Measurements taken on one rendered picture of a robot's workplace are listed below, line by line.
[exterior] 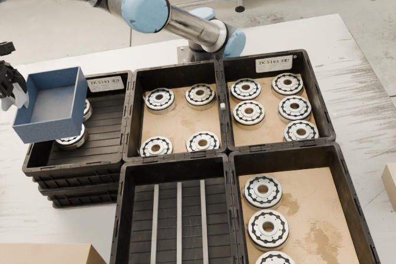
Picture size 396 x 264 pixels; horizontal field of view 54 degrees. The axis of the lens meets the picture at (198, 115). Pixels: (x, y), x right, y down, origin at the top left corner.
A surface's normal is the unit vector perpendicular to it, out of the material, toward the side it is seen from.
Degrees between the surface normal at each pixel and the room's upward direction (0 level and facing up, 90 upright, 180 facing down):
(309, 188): 0
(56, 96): 1
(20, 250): 0
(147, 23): 83
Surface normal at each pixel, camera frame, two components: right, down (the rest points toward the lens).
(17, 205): -0.13, -0.66
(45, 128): 0.10, 0.73
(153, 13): 0.55, 0.47
